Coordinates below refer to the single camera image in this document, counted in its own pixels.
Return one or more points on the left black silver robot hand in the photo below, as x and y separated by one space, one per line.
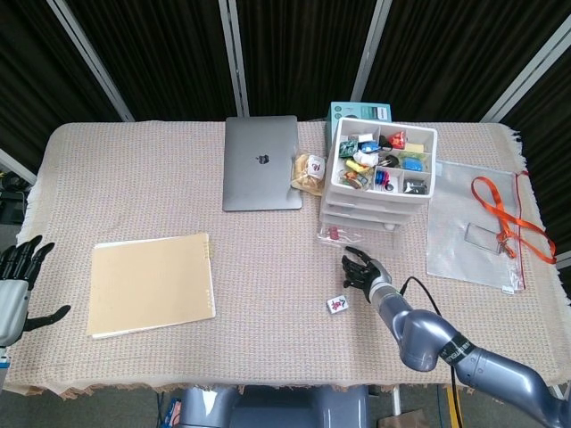
13 303

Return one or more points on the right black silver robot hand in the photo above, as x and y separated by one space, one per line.
366 274

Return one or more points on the white mahjong tile red print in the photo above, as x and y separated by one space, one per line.
337 304
316 167

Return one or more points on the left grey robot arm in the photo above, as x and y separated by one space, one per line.
3 365

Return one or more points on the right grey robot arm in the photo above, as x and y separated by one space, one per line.
424 339

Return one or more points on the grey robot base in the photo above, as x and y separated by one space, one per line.
267 408

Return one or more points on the small white box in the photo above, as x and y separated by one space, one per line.
363 137

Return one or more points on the teal cardboard box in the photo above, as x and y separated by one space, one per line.
352 111

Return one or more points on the small red item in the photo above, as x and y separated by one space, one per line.
332 232

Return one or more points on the brown snack packet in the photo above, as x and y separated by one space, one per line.
354 180

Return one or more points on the pink woven tablecloth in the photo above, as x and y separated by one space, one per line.
267 267

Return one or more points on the blue and red rings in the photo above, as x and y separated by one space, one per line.
383 177

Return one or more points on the black metal clip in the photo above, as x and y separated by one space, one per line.
415 187

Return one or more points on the clear mesh zip pouch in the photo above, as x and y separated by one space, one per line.
464 249

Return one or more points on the white crumpled wad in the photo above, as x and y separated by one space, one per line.
366 159

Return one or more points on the clear bag of snacks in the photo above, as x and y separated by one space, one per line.
300 178

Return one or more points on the blue plastic item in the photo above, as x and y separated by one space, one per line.
412 166

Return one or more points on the clear badge holder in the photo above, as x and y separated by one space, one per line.
482 236

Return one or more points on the green foil packet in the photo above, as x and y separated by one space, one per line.
348 148

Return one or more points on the blue packet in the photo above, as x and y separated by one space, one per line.
369 145

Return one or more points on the green patterned packet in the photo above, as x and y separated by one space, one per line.
415 155

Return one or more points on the yellow sticky note block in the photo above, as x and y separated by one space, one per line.
415 147

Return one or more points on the red triangular packet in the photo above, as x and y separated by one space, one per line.
397 140

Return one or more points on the tan spiral notebook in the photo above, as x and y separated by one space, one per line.
151 285

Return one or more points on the grey closed laptop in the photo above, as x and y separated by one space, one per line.
261 178

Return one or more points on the white drawer organizer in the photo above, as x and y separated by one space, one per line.
379 198

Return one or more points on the aluminium frame post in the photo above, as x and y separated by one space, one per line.
89 58
526 67
370 49
235 58

